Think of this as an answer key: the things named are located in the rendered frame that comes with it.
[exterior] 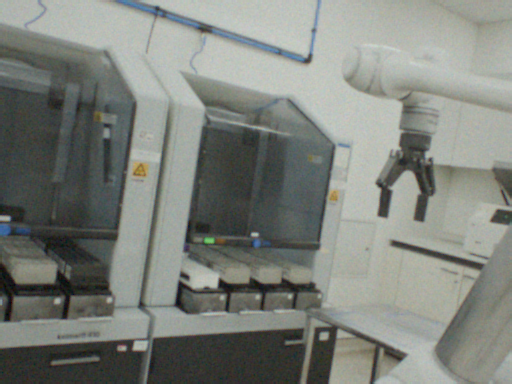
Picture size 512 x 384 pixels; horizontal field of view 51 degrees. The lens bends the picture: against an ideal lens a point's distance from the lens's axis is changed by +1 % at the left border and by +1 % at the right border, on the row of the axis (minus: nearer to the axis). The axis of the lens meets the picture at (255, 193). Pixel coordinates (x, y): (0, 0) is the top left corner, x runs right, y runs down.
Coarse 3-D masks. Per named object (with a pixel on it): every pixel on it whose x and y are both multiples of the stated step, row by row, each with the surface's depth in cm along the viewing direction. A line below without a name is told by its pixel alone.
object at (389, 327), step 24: (312, 312) 175; (336, 312) 178; (360, 312) 184; (384, 312) 189; (408, 312) 195; (312, 336) 177; (360, 336) 160; (384, 336) 159; (408, 336) 164; (432, 336) 168
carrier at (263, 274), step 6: (258, 270) 202; (264, 270) 203; (270, 270) 204; (276, 270) 206; (282, 270) 208; (258, 276) 202; (264, 276) 203; (270, 276) 205; (276, 276) 206; (264, 282) 204; (270, 282) 205; (276, 282) 207
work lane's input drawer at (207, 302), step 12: (180, 288) 185; (192, 288) 181; (204, 288) 183; (216, 288) 186; (180, 300) 184; (192, 300) 178; (204, 300) 180; (216, 300) 183; (192, 312) 178; (204, 312) 181; (216, 312) 179
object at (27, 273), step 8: (16, 264) 152; (24, 264) 153; (32, 264) 154; (40, 264) 155; (48, 264) 157; (56, 264) 158; (16, 272) 152; (24, 272) 153; (32, 272) 154; (40, 272) 156; (48, 272) 157; (16, 280) 152; (24, 280) 153; (32, 280) 155; (40, 280) 156; (48, 280) 157
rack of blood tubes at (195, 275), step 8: (184, 264) 195; (192, 264) 197; (184, 272) 199; (192, 272) 183; (200, 272) 185; (208, 272) 187; (184, 280) 187; (192, 280) 182; (200, 280) 183; (208, 280) 184; (216, 280) 186
